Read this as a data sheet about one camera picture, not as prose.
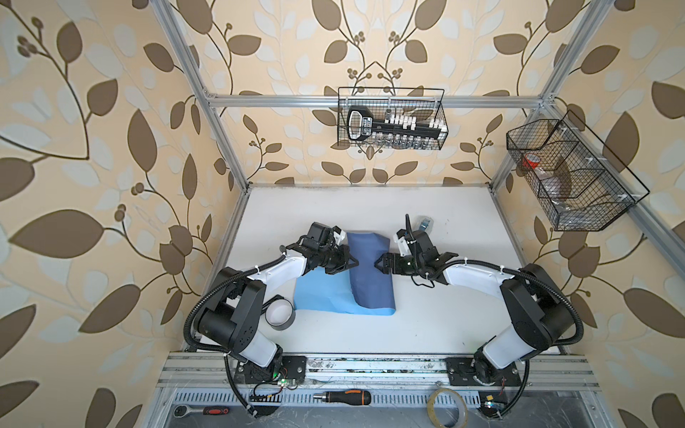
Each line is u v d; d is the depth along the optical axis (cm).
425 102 91
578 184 74
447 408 69
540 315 45
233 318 44
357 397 70
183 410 68
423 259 71
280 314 85
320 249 73
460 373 73
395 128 83
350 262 81
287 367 74
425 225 102
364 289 82
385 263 81
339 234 85
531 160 88
